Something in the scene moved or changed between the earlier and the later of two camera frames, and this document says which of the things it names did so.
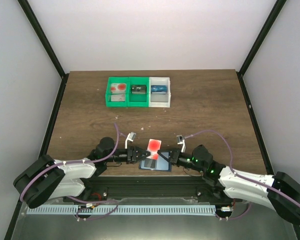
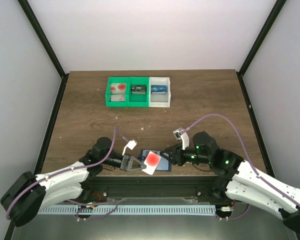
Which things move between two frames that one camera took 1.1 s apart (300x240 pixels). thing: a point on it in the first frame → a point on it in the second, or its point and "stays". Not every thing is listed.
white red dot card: (153, 147) → (151, 162)
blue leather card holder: (159, 164) stays
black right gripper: (174, 156) stays
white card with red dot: (118, 88) stays
